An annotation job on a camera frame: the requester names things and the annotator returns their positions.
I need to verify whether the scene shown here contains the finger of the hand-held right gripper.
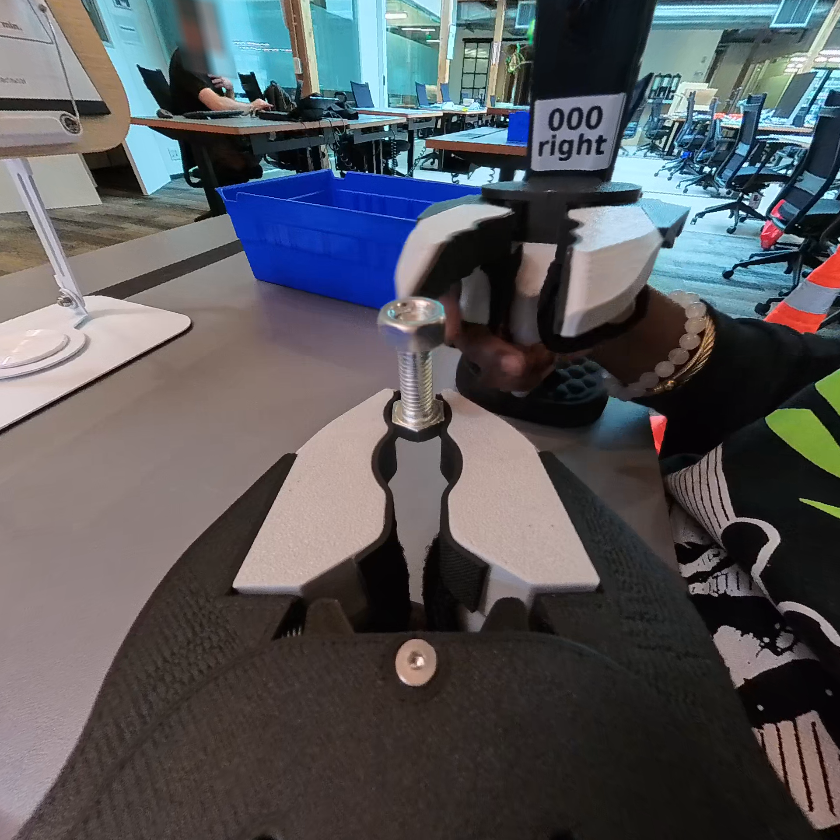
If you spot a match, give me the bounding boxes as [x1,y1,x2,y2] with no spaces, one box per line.
[554,205,664,337]
[395,202,516,303]

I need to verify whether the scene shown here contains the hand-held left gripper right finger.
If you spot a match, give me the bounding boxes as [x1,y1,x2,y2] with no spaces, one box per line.
[440,388,602,616]

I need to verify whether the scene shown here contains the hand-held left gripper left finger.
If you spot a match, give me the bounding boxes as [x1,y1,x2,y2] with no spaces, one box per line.
[233,388,401,597]

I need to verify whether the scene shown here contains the silver hex nut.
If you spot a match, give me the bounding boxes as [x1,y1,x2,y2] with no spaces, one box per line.
[377,297,449,353]

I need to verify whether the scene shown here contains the large silver hex bolt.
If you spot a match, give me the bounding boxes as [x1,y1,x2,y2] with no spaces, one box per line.
[392,348,448,434]

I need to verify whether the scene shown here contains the person's right forearm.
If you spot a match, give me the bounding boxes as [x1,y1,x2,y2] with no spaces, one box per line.
[630,302,840,460]

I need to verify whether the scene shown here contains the person's right hand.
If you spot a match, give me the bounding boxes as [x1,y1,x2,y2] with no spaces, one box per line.
[443,285,658,396]

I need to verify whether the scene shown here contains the wooden office desk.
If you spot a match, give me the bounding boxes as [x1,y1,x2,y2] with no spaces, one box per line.
[131,112,408,221]
[425,126,530,182]

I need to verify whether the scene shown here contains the black honeycomb wrist pad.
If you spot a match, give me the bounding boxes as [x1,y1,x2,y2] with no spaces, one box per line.
[455,357,610,429]

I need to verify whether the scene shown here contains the gold bangle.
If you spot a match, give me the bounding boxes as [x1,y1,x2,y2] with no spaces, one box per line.
[650,314,718,396]

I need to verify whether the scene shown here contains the row of black office chairs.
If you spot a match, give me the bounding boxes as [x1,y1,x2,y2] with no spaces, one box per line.
[620,72,840,309]

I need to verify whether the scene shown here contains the white document stand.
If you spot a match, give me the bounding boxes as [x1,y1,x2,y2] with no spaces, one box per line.
[0,108,193,431]

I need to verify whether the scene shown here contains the black office chair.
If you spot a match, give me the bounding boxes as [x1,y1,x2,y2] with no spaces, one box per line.
[136,64,198,185]

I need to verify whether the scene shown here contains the instruction sign board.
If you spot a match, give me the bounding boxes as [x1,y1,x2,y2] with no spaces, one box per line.
[45,0,132,158]

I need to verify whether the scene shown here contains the white bead bracelet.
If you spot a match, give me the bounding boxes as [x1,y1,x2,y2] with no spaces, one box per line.
[607,290,710,401]

